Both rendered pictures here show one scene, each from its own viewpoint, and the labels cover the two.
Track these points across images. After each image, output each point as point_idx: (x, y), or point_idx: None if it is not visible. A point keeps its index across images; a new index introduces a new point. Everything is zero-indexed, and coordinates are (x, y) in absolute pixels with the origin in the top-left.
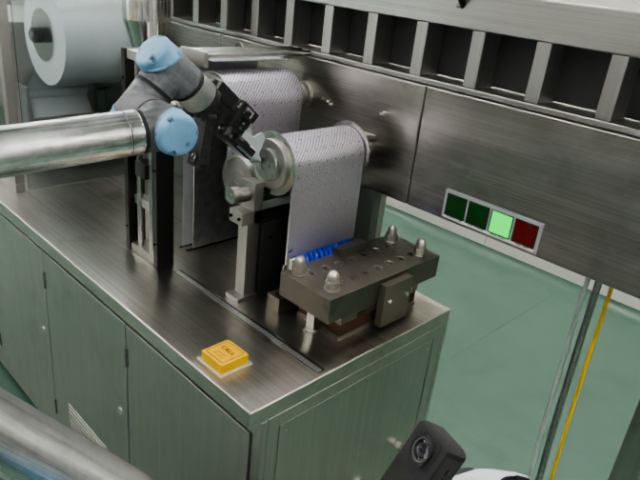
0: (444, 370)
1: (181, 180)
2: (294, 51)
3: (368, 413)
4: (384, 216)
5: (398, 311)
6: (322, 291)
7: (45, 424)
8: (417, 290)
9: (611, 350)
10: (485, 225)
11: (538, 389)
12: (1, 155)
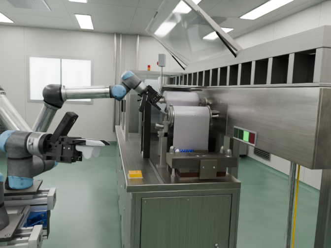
0: None
1: None
2: (199, 86)
3: (192, 216)
4: (315, 195)
5: (210, 175)
6: (172, 156)
7: (13, 109)
8: (315, 226)
9: None
10: (242, 138)
11: None
12: (70, 91)
